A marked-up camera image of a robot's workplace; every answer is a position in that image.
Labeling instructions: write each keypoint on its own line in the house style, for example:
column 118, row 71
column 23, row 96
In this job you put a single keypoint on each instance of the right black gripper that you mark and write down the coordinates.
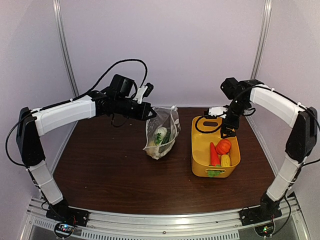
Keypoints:
column 224, row 129

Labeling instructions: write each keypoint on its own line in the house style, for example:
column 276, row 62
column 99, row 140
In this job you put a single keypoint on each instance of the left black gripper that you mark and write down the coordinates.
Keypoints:
column 141, row 114

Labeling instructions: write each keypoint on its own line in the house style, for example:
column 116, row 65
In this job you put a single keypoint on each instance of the orange toy pumpkin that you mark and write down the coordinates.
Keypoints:
column 223, row 147

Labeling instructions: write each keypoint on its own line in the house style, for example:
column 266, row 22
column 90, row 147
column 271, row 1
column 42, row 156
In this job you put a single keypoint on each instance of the clear dotted zip bag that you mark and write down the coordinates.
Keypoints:
column 165, row 117

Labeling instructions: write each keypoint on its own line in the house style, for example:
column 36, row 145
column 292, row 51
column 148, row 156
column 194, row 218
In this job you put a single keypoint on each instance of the white toy radish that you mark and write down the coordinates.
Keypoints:
column 161, row 132

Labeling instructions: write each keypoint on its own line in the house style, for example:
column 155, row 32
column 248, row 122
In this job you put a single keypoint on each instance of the dark green toy cucumber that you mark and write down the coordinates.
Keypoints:
column 166, row 139

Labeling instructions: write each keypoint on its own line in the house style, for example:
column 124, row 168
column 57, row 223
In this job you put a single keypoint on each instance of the red toy pepper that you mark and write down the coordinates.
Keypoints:
column 214, row 157

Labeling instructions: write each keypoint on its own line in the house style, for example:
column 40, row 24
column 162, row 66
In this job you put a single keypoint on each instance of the green leafy toy vegetable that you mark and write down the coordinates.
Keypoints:
column 213, row 173

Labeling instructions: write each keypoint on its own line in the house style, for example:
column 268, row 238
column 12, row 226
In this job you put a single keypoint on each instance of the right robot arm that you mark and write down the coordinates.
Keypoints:
column 302, row 139

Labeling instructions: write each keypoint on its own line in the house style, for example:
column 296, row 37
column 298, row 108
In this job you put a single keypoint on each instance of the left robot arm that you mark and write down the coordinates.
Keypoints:
column 36, row 123

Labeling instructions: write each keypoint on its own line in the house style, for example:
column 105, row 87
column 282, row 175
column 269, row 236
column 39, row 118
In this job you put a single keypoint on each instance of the yellow plastic basket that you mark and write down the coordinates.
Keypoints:
column 203, row 131

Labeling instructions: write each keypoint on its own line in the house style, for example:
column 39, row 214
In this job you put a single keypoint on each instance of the yellow toy corn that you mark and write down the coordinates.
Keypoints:
column 225, row 160

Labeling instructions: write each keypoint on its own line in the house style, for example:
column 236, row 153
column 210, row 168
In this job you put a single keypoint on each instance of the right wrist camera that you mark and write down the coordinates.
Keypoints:
column 216, row 112

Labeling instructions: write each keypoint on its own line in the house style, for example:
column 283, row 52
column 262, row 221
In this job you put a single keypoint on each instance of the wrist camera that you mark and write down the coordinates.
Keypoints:
column 216, row 112
column 143, row 92

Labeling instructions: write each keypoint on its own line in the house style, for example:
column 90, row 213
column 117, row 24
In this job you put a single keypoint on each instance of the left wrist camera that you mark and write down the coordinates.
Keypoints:
column 143, row 92

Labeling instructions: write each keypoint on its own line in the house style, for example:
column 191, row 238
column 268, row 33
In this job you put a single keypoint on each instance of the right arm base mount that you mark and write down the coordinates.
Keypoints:
column 255, row 215

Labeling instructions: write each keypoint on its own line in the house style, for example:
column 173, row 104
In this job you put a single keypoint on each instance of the aluminium front rail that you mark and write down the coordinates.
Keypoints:
column 219, row 225

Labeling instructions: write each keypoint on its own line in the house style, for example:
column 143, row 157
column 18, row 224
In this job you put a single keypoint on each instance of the right aluminium corner post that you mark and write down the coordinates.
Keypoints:
column 263, row 35

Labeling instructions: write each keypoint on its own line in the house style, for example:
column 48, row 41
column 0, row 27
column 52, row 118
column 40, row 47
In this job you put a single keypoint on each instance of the aluminium corner post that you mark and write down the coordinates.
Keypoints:
column 263, row 35
column 64, row 46

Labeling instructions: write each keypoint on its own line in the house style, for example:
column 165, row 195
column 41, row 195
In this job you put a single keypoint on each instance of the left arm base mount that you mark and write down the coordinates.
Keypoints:
column 72, row 216

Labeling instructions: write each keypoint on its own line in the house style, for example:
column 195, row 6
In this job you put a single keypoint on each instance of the left aluminium corner post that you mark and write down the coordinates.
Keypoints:
column 64, row 46

